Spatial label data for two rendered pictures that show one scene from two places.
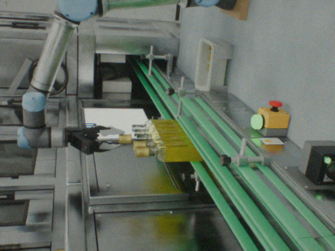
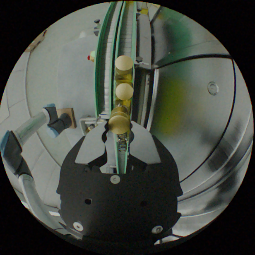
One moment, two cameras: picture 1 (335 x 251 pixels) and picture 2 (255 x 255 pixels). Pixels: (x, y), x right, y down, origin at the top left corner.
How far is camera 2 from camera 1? 1.41 m
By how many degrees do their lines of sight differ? 46
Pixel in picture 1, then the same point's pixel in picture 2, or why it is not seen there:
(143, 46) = not seen: hidden behind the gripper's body
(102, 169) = (194, 154)
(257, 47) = (77, 92)
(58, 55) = (30, 200)
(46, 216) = not seen: outside the picture
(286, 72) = (80, 66)
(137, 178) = (174, 94)
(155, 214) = (178, 47)
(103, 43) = not seen: hidden behind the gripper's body
